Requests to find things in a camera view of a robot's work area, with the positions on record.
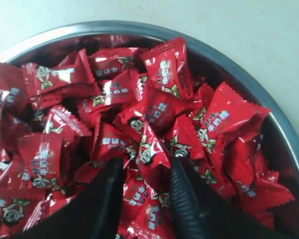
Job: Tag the pile of red candies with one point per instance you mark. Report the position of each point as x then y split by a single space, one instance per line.
61 122

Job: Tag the metal bowl of red candies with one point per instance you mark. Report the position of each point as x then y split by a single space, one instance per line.
281 142

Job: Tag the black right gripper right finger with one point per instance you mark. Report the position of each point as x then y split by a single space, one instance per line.
198 212

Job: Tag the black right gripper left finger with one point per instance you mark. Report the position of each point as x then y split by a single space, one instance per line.
93 214

